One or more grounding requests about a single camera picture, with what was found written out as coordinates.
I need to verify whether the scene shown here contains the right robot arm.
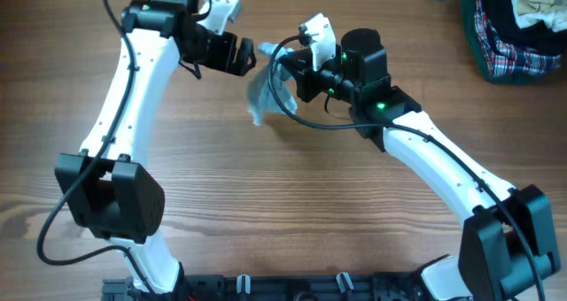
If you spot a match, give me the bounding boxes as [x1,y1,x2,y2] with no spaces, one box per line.
[268,28,561,300]

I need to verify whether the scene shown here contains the right black camera cable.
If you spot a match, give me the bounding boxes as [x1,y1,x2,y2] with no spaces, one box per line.
[267,34,547,301]

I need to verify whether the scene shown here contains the red plaid shirt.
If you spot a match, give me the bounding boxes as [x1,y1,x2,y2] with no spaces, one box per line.
[473,0,563,79]

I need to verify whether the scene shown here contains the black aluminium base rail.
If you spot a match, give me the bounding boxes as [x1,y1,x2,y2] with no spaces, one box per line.
[101,272,433,301]

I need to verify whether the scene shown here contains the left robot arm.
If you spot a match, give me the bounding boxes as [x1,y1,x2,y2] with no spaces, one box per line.
[55,0,256,300]

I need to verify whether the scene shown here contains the black camera cable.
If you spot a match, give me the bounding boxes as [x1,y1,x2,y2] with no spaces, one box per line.
[35,0,154,293]
[267,34,547,301]

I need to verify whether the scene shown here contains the left black camera cable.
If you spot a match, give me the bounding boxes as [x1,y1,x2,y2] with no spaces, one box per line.
[35,0,154,293]

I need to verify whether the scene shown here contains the light blue striped baby pants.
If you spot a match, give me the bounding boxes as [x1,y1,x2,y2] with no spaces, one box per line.
[247,48,298,126]

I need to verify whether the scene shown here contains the beige cream garment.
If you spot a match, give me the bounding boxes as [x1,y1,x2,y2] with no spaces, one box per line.
[511,0,566,33]

